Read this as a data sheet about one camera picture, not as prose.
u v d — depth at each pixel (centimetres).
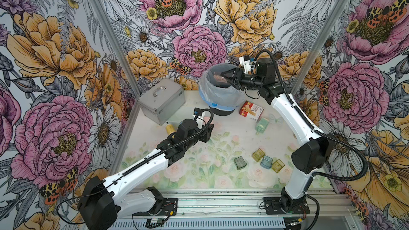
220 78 72
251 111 106
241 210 75
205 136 68
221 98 90
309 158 47
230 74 70
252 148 94
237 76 66
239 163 88
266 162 89
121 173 45
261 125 96
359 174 42
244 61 70
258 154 92
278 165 87
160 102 97
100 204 39
